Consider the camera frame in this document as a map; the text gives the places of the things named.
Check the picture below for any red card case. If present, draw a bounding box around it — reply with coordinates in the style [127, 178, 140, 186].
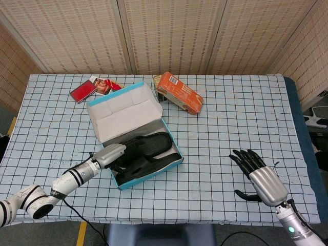
[69, 79, 98, 104]

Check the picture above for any printed photo card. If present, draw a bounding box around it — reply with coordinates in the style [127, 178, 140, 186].
[89, 75, 113, 96]

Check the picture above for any white chair base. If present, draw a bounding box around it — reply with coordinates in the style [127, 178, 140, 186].
[303, 106, 328, 129]

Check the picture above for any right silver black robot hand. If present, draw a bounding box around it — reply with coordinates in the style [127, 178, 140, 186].
[229, 149, 289, 207]

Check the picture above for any black floor cable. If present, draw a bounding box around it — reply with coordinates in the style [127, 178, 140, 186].
[221, 231, 270, 246]

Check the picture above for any woven bamboo folding screen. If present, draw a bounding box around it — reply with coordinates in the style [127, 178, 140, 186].
[0, 0, 328, 113]

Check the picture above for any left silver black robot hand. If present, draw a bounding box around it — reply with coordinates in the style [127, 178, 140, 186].
[92, 138, 144, 175]

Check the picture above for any blue checkered tablecloth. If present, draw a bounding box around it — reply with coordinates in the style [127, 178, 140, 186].
[0, 73, 321, 226]

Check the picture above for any blue cardboard shoe box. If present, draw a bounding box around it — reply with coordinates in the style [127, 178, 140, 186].
[86, 81, 185, 191]

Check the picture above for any dark blue table pad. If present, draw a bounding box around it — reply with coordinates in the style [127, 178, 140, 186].
[283, 76, 328, 223]

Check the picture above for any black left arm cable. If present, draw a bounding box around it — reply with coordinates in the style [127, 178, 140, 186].
[63, 152, 108, 246]

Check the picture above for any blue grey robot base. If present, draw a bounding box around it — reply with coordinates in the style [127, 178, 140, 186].
[106, 224, 216, 246]

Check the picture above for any black rubber slipper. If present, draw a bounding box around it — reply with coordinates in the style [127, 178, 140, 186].
[116, 132, 172, 167]
[115, 151, 180, 186]

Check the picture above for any orange snack box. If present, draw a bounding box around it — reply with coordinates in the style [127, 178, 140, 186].
[153, 71, 204, 115]

